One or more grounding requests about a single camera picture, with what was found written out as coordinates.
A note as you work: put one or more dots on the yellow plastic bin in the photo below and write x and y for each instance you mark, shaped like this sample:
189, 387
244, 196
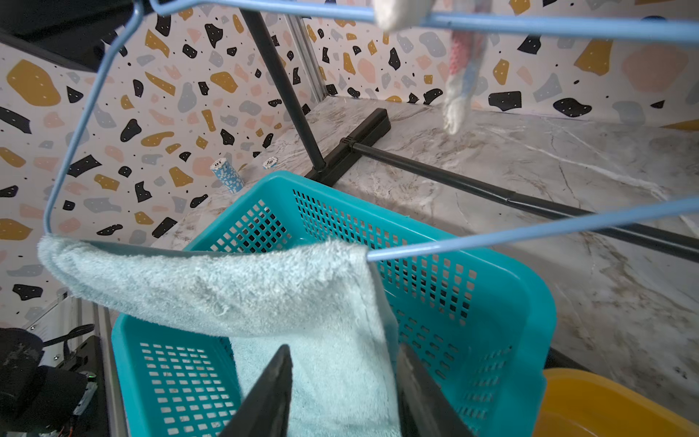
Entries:
579, 403

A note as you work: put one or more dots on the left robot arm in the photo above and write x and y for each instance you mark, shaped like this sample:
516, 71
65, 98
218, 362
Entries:
38, 399

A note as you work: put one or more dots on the light blue towel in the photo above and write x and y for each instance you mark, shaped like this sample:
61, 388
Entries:
325, 301

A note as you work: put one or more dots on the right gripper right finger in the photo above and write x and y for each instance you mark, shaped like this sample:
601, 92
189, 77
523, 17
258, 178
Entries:
423, 409

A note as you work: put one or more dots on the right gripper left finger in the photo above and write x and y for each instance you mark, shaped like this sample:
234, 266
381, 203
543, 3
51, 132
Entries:
265, 410

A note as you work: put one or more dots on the single blue poker chip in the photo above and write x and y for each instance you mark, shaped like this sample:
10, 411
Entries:
270, 163

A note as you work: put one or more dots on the teal plastic basket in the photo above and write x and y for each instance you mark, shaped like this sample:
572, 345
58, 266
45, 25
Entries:
481, 323

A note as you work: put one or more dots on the black clothes rack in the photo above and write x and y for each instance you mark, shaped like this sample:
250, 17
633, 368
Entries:
329, 170

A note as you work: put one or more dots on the blue poker chip stack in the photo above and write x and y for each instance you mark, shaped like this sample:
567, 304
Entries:
227, 175

